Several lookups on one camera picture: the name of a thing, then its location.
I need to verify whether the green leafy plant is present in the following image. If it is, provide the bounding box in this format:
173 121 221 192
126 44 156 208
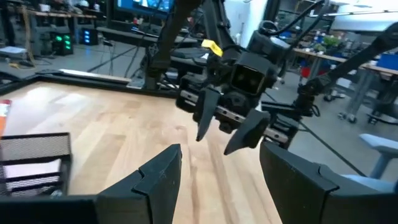
313 35 341 52

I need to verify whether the light blue chair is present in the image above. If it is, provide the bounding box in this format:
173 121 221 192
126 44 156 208
340 133 398 194

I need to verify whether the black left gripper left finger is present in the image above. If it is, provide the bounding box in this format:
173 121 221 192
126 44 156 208
95 143 183 224

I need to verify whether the yellow cable tag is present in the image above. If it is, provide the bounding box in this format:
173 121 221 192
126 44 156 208
201 39 224 58

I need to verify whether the orange pencil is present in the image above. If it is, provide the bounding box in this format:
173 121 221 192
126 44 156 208
0 99 12 136

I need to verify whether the computer with green lights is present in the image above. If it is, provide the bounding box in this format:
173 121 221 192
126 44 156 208
49 29 75 57

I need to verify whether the blue storage crate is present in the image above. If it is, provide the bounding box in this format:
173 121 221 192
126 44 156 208
376 52 398 71

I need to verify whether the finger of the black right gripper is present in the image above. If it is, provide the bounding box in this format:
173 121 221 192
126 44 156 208
223 108 271 156
192 86 221 142

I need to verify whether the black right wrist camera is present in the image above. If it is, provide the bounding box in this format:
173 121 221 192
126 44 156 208
230 60 271 96

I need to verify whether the white flat box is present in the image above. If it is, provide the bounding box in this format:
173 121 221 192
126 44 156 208
0 45 28 60

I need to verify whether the black mesh desk organizer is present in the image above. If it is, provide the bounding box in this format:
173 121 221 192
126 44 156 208
0 132 73 200

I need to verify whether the computer with blue lights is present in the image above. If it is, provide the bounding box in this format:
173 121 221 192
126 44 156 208
80 27 100 46

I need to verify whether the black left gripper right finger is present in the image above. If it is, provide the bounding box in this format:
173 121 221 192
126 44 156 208
259 141 343 224

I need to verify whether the large blue display screen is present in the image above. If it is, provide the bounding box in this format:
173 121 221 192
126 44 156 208
113 0 175 19

